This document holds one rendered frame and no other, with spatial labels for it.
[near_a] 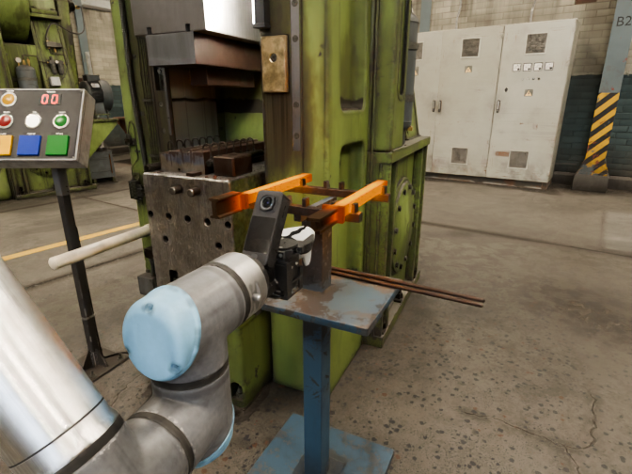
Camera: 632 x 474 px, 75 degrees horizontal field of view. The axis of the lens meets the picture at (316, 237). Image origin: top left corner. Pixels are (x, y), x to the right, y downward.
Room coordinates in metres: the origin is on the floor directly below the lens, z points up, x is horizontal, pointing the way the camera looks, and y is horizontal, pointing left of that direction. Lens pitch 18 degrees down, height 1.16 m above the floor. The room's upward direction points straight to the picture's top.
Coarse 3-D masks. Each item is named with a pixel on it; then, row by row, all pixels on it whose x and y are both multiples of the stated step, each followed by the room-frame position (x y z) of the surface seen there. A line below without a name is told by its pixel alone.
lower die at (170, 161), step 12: (228, 144) 1.63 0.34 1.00; (252, 144) 1.70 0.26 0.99; (168, 156) 1.49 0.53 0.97; (180, 156) 1.47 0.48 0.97; (192, 156) 1.44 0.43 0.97; (204, 156) 1.43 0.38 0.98; (168, 168) 1.49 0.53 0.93; (180, 168) 1.47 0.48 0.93; (192, 168) 1.45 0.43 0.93; (204, 168) 1.42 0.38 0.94
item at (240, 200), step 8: (296, 176) 1.19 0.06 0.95; (304, 176) 1.19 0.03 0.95; (272, 184) 1.06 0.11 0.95; (280, 184) 1.07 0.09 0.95; (288, 184) 1.11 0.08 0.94; (296, 184) 1.15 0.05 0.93; (232, 192) 0.92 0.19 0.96; (240, 192) 0.92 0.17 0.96; (248, 192) 0.97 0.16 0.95; (256, 192) 0.97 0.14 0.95; (216, 200) 0.85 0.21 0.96; (224, 200) 0.88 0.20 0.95; (232, 200) 0.90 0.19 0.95; (240, 200) 0.92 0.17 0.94; (248, 200) 0.94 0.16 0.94; (216, 208) 0.85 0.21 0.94; (224, 208) 0.87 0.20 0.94; (232, 208) 0.90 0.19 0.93; (240, 208) 0.92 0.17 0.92; (216, 216) 0.85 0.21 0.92; (224, 216) 0.86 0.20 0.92
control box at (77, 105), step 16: (0, 96) 1.59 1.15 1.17; (16, 96) 1.59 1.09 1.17; (32, 96) 1.59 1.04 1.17; (48, 96) 1.59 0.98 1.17; (64, 96) 1.59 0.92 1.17; (80, 96) 1.59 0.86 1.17; (0, 112) 1.56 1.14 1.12; (16, 112) 1.56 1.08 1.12; (32, 112) 1.56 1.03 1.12; (48, 112) 1.56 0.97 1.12; (64, 112) 1.56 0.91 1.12; (80, 112) 1.56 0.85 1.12; (0, 128) 1.53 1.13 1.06; (16, 128) 1.53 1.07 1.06; (32, 128) 1.53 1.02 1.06; (48, 128) 1.53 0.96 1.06; (64, 128) 1.53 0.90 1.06; (80, 128) 1.53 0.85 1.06; (16, 144) 1.50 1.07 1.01; (80, 144) 1.51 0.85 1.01; (0, 160) 1.47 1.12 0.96; (16, 160) 1.47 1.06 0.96; (32, 160) 1.47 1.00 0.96; (48, 160) 1.47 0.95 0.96; (64, 160) 1.47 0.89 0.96; (80, 160) 1.50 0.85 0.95
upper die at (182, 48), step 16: (192, 32) 1.42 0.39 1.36; (160, 48) 1.48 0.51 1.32; (176, 48) 1.45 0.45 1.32; (192, 48) 1.43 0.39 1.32; (208, 48) 1.49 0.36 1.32; (224, 48) 1.57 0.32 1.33; (240, 48) 1.65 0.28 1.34; (256, 48) 1.75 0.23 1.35; (160, 64) 1.48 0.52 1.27; (176, 64) 1.46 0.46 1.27; (192, 64) 1.44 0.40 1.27; (208, 64) 1.48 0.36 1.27; (224, 64) 1.56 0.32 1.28; (240, 64) 1.65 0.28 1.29; (256, 64) 1.75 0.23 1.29
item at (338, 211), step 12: (360, 192) 0.97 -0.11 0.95; (372, 192) 1.00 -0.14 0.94; (324, 204) 0.82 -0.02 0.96; (336, 204) 0.85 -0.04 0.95; (348, 204) 0.85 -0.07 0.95; (360, 204) 0.92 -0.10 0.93; (312, 216) 0.74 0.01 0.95; (324, 216) 0.74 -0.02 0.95; (336, 216) 0.80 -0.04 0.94; (312, 228) 0.73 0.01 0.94; (324, 228) 0.74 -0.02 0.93
